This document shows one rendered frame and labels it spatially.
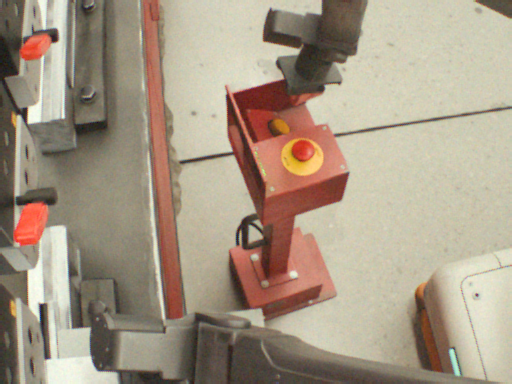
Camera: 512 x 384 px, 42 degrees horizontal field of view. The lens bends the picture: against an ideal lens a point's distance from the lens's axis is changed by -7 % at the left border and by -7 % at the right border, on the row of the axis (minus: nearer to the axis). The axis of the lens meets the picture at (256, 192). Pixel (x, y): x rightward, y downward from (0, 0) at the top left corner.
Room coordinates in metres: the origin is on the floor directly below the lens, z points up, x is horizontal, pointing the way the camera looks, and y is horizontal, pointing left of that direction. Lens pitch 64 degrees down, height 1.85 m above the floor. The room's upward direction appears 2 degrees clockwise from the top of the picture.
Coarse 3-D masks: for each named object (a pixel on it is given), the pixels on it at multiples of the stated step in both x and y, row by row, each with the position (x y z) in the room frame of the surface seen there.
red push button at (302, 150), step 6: (294, 144) 0.60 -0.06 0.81; (300, 144) 0.60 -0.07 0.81; (306, 144) 0.60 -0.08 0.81; (294, 150) 0.59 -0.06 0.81; (300, 150) 0.59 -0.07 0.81; (306, 150) 0.59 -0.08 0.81; (312, 150) 0.59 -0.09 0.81; (294, 156) 0.58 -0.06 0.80; (300, 156) 0.58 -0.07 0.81; (306, 156) 0.58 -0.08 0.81; (312, 156) 0.58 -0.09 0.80
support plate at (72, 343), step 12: (228, 312) 0.25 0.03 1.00; (240, 312) 0.25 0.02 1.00; (252, 312) 0.25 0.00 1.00; (252, 324) 0.23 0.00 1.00; (60, 336) 0.20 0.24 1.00; (72, 336) 0.21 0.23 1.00; (84, 336) 0.21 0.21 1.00; (60, 348) 0.19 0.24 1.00; (72, 348) 0.19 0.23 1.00; (84, 348) 0.19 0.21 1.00
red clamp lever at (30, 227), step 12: (36, 192) 0.28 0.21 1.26; (48, 192) 0.28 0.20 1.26; (24, 204) 0.27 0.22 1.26; (36, 204) 0.26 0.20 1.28; (48, 204) 0.27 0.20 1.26; (24, 216) 0.24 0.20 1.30; (36, 216) 0.24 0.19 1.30; (24, 228) 0.22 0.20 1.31; (36, 228) 0.22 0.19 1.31; (24, 240) 0.21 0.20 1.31; (36, 240) 0.21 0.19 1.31
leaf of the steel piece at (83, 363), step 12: (48, 360) 0.17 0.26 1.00; (60, 360) 0.17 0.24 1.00; (72, 360) 0.17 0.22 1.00; (84, 360) 0.17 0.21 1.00; (48, 372) 0.15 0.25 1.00; (60, 372) 0.16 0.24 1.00; (72, 372) 0.16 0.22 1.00; (84, 372) 0.16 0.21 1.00; (96, 372) 0.16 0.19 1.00; (108, 372) 0.16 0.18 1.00
